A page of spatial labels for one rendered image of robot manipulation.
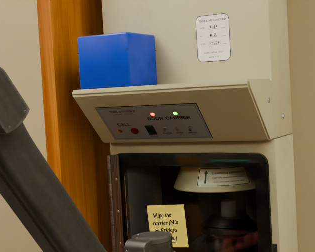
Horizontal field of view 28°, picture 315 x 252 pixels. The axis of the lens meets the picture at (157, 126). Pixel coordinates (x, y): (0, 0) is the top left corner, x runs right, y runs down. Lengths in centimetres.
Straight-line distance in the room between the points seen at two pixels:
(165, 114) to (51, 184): 36
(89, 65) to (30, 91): 78
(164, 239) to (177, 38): 39
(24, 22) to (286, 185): 101
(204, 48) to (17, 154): 50
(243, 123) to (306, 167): 51
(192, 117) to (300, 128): 51
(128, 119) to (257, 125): 23
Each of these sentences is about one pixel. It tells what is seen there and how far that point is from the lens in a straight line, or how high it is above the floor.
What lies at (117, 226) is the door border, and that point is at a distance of 119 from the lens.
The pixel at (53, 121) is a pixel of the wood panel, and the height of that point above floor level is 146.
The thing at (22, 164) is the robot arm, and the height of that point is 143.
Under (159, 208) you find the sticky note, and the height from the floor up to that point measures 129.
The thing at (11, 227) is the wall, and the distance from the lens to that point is 195.
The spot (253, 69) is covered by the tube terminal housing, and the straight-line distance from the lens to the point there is 106.
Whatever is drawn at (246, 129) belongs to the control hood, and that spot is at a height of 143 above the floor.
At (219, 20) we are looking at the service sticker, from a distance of 108.
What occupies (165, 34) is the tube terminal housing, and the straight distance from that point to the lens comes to 112.
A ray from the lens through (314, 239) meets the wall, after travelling 152.
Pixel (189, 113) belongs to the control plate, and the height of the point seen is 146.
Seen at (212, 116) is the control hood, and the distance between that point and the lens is 101.
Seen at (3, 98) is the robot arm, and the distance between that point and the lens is 64.
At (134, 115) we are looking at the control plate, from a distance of 106.
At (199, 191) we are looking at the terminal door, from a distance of 109.
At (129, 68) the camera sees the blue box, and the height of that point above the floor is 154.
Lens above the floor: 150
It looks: 3 degrees down
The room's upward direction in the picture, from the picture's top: 3 degrees counter-clockwise
